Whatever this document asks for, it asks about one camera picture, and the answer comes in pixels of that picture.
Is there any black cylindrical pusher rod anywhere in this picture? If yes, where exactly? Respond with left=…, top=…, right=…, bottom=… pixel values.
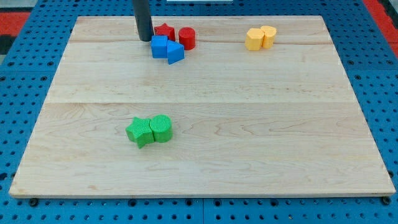
left=132, top=0, right=154, bottom=42

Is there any blue triangle block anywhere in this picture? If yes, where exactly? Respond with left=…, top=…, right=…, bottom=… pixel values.
left=167, top=40, right=185, bottom=65

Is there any green cylinder block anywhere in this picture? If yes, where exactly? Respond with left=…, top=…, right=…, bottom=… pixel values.
left=149, top=114, right=173, bottom=143

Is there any green star block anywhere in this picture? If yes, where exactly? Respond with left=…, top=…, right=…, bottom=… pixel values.
left=125, top=117, right=155, bottom=149

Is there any red star block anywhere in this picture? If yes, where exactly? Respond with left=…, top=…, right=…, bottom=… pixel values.
left=154, top=23, right=176, bottom=41

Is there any yellow hexagon block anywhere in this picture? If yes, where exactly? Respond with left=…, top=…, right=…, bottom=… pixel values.
left=244, top=28, right=265, bottom=51

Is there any blue cube block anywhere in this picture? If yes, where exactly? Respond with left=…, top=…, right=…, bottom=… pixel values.
left=150, top=35, right=168, bottom=58

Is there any light wooden board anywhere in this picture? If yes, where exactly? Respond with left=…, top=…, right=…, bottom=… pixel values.
left=9, top=16, right=396, bottom=198

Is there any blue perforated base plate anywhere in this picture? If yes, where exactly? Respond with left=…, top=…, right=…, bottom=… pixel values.
left=1, top=0, right=397, bottom=223

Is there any red cylinder block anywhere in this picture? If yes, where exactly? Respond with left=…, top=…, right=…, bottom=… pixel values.
left=178, top=27, right=196, bottom=50

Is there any yellow heart block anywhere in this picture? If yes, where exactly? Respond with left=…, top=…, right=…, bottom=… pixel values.
left=261, top=26, right=277, bottom=49

